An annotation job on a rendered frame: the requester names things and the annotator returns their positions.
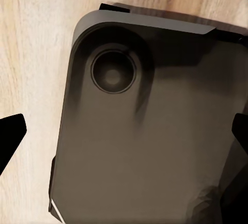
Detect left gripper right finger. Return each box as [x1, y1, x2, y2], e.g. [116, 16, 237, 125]
[231, 113, 248, 155]

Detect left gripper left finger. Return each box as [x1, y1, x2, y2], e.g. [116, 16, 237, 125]
[0, 113, 27, 175]

